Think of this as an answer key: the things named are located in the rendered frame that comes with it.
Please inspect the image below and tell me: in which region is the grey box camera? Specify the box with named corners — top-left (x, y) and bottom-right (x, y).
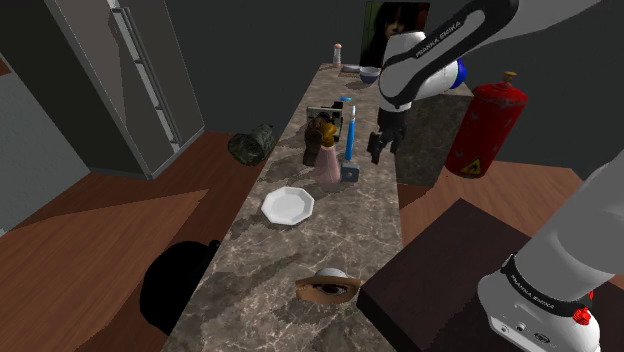
top-left (302, 100), bottom-right (345, 168)

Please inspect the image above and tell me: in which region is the grey refrigerator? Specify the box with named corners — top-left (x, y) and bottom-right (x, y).
top-left (44, 0), bottom-right (206, 181)

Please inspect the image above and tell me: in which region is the dark portrait wall picture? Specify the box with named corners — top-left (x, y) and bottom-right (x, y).
top-left (359, 0), bottom-right (432, 70)

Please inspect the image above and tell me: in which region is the red gas cylinder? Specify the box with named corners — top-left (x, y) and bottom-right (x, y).
top-left (443, 70), bottom-right (530, 180)

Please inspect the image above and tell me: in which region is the blue bowl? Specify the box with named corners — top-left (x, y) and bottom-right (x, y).
top-left (359, 66), bottom-right (382, 86)

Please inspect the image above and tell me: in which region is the pink spray bottle brown trigger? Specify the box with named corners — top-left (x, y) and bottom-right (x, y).
top-left (311, 121), bottom-right (343, 186)

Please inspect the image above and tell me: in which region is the green camouflage bag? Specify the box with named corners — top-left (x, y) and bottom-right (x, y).
top-left (226, 122), bottom-right (277, 167)

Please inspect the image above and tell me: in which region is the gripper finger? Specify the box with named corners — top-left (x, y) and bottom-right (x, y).
top-left (367, 130), bottom-right (387, 165)
top-left (388, 130), bottom-right (407, 156)

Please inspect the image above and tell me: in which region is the blue round vessel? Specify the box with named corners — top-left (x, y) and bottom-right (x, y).
top-left (450, 57), bottom-right (469, 90)

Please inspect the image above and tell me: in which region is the blue brush grey base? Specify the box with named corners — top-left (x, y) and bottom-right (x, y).
top-left (340, 104), bottom-right (361, 183)

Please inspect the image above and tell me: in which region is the white octagonal plate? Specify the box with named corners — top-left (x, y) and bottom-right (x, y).
top-left (260, 186), bottom-right (316, 227)

